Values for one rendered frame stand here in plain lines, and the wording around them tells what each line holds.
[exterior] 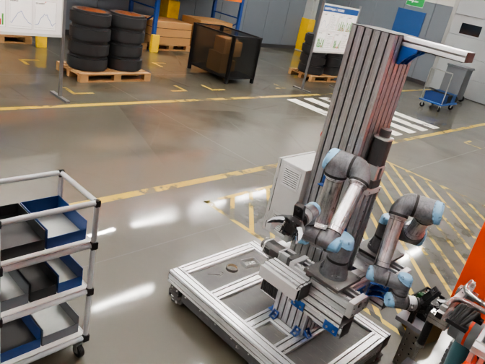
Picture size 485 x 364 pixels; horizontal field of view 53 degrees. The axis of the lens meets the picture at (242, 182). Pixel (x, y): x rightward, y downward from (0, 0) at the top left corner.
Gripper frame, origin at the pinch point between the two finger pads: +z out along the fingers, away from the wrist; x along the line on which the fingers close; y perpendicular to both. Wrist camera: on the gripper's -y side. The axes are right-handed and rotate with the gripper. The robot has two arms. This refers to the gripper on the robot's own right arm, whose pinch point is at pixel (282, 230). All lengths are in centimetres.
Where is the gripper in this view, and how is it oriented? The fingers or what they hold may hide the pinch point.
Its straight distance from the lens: 199.3
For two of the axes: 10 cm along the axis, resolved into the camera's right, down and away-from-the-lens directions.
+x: -8.1, -4.8, 3.5
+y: -3.1, 8.4, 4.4
